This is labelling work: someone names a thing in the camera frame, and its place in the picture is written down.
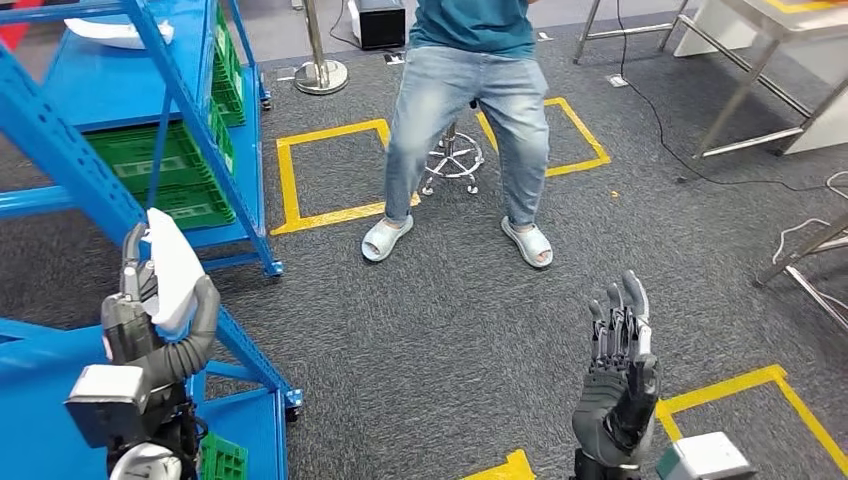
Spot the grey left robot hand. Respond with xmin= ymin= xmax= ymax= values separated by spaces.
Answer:
xmin=100 ymin=221 xmax=222 ymax=367

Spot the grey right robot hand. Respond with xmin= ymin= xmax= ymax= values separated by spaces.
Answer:
xmin=571 ymin=269 xmax=662 ymax=469

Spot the white plastic part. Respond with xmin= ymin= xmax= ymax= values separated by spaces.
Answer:
xmin=64 ymin=17 xmax=176 ymax=52
xmin=140 ymin=207 xmax=208 ymax=337

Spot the blue metal shelf rack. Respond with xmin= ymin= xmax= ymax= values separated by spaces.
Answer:
xmin=0 ymin=39 xmax=306 ymax=480
xmin=0 ymin=0 xmax=286 ymax=278

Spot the chrome stanchion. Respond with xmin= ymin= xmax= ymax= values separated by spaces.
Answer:
xmin=293 ymin=0 xmax=350 ymax=97

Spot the chrome stool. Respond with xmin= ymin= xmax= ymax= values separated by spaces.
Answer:
xmin=421 ymin=99 xmax=486 ymax=197

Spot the white desk panel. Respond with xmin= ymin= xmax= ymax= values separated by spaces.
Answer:
xmin=674 ymin=0 xmax=848 ymax=158

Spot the person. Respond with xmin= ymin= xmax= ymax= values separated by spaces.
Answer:
xmin=360 ymin=0 xmax=555 ymax=270

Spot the black box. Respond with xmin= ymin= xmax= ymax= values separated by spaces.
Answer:
xmin=347 ymin=0 xmax=407 ymax=52

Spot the steel table with tray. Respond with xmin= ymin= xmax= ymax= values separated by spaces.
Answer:
xmin=572 ymin=0 xmax=848 ymax=162

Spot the yellow tape on table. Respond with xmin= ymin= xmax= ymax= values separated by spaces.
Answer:
xmin=765 ymin=0 xmax=837 ymax=15

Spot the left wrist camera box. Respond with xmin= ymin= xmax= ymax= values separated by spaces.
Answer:
xmin=64 ymin=364 xmax=155 ymax=450

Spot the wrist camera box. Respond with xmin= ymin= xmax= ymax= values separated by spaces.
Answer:
xmin=64 ymin=364 xmax=155 ymax=450
xmin=654 ymin=431 xmax=758 ymax=480

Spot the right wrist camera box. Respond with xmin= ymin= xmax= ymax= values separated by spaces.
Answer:
xmin=654 ymin=431 xmax=758 ymax=480

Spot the white floor cable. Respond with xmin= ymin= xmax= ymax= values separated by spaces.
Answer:
xmin=770 ymin=170 xmax=848 ymax=266

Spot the black floor cable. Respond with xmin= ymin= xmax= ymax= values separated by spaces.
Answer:
xmin=612 ymin=0 xmax=848 ymax=195

